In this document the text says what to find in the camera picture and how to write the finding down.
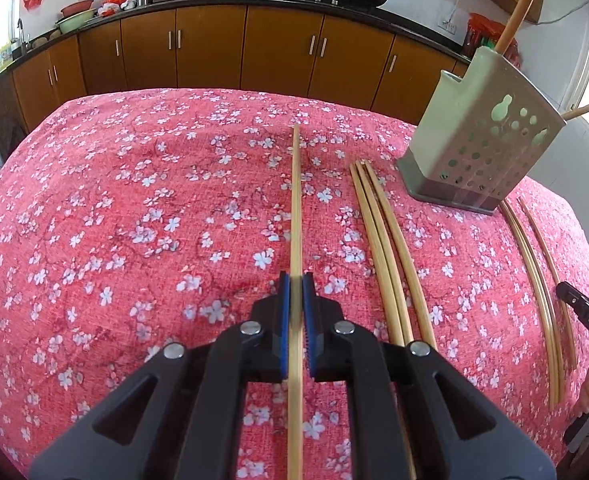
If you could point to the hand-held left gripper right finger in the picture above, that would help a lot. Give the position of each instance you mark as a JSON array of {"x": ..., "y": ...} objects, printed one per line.
[{"x": 309, "y": 325}]

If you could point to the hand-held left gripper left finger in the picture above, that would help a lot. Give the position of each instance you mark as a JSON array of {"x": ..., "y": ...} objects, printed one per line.
[{"x": 284, "y": 325}]

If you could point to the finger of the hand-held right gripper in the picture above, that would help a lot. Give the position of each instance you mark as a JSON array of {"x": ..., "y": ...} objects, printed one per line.
[{"x": 569, "y": 296}]

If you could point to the grey perforated chopstick holder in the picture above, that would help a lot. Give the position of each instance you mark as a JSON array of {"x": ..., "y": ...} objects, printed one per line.
[{"x": 474, "y": 125}]

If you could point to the red floral tablecloth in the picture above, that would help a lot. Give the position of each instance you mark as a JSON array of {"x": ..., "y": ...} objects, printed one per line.
[{"x": 124, "y": 260}]

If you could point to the green bottle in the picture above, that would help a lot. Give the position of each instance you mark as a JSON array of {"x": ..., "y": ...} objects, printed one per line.
[{"x": 488, "y": 42}]

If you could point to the red plastic bag over bottles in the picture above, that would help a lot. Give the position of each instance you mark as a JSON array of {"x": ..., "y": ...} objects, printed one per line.
[{"x": 484, "y": 22}]

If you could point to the brown lower kitchen cabinets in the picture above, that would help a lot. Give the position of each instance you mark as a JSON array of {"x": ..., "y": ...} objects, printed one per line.
[{"x": 199, "y": 50}]

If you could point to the red and white plastic bag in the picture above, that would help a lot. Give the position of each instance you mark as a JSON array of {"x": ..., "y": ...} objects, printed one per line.
[{"x": 114, "y": 5}]

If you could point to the green basin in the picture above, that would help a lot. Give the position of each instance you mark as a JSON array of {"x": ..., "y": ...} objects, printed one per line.
[{"x": 74, "y": 25}]

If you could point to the red basin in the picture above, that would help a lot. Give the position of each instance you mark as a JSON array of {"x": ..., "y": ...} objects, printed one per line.
[{"x": 77, "y": 9}]

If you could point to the yellow green package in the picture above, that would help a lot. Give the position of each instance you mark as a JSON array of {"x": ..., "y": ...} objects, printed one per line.
[{"x": 5, "y": 55}]

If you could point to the metal faucet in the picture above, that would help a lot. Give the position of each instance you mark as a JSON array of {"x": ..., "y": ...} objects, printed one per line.
[{"x": 22, "y": 35}]

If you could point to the white wall socket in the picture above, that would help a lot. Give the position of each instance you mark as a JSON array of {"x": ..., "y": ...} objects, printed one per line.
[{"x": 448, "y": 26}]

